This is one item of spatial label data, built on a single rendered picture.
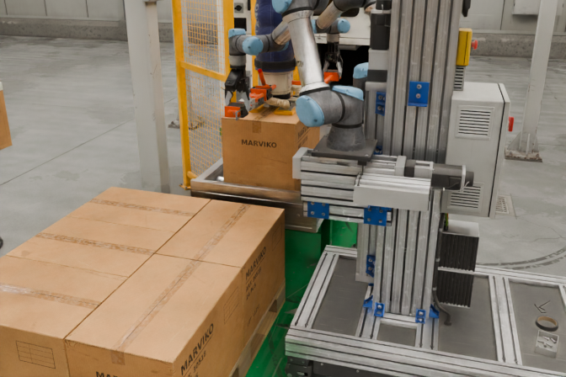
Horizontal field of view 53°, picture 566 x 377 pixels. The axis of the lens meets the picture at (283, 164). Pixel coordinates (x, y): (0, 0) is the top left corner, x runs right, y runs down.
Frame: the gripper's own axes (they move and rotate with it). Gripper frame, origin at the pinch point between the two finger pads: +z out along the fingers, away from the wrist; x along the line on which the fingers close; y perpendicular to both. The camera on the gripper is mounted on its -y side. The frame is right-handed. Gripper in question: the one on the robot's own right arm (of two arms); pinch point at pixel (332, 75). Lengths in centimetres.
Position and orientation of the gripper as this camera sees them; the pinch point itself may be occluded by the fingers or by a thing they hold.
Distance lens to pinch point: 333.3
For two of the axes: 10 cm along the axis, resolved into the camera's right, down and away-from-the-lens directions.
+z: 0.0, 9.4, 3.5
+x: 9.6, 1.0, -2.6
